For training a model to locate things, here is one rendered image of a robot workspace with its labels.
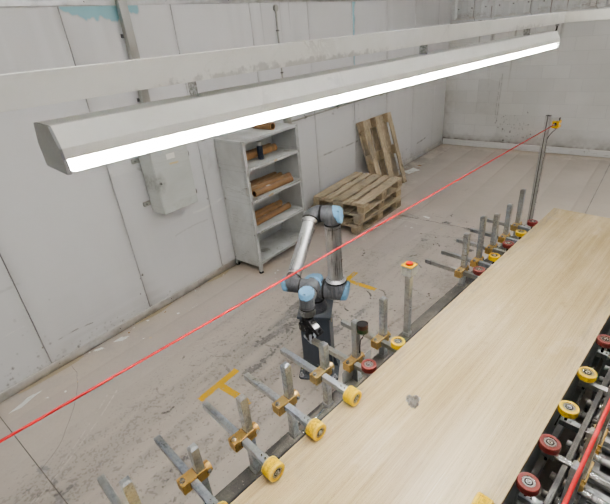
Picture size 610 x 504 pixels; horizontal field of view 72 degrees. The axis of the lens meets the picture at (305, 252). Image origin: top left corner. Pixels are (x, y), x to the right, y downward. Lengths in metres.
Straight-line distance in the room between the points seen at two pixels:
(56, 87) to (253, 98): 0.39
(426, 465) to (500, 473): 0.28
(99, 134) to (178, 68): 0.21
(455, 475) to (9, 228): 3.42
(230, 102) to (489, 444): 1.69
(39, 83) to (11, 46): 3.07
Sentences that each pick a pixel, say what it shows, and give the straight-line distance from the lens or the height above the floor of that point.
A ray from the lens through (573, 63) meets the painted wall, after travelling 9.40.
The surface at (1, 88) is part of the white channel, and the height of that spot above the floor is 2.44.
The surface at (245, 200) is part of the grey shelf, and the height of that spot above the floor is 0.91.
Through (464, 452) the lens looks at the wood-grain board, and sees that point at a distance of 2.02.
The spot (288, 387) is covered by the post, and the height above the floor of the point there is 1.04.
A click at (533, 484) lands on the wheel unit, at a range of 2.00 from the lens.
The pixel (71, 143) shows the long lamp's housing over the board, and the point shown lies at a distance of 0.81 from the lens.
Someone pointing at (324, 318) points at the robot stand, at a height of 0.59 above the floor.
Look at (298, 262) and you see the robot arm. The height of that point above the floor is 1.24.
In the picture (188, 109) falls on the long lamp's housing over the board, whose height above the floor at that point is 2.36.
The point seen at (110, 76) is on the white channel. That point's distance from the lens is 0.86.
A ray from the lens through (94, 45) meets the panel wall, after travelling 4.13.
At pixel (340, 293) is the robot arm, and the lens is 3.04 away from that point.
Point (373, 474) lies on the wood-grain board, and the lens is 1.91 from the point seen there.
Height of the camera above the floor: 2.48
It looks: 28 degrees down
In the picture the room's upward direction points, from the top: 5 degrees counter-clockwise
